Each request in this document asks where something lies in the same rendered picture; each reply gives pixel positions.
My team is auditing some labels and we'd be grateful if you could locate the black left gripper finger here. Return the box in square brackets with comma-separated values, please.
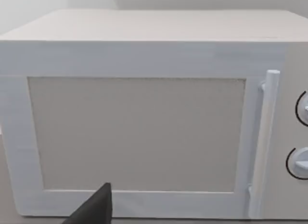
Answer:
[62, 182, 113, 224]

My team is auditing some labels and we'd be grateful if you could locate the pale microwave door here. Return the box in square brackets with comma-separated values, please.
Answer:
[0, 41, 287, 220]

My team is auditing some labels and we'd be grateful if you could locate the pale microwave oven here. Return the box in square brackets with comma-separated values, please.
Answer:
[0, 9, 308, 221]

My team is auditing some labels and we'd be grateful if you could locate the pale microwave knob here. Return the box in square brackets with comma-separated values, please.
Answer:
[295, 90, 308, 127]
[285, 146, 308, 180]

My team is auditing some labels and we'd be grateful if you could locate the pale microwave door handle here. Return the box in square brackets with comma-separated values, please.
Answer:
[247, 69, 281, 217]

